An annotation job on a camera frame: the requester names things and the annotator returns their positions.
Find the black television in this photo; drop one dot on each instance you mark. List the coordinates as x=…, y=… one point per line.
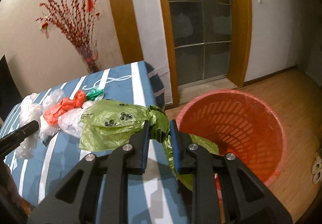
x=9, y=94

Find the clear plastic bag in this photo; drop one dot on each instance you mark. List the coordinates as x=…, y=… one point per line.
x=30, y=110

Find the white plastic bag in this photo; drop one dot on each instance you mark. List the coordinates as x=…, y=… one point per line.
x=70, y=122

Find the orange plastic waste basket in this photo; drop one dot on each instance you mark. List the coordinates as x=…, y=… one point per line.
x=231, y=121

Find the dark green plastic bag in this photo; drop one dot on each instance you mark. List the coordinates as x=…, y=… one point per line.
x=95, y=94

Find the red plastic bag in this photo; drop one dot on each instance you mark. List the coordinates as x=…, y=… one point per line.
x=52, y=114

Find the glass door with wooden frame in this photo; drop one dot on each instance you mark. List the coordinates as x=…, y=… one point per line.
x=206, y=40

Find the left hand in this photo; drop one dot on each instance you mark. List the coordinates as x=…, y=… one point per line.
x=10, y=190

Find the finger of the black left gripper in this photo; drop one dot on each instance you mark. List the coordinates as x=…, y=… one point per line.
x=12, y=140

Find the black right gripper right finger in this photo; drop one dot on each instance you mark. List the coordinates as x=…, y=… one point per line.
x=245, y=198

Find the light green plastic bag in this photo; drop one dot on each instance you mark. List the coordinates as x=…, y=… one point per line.
x=109, y=124

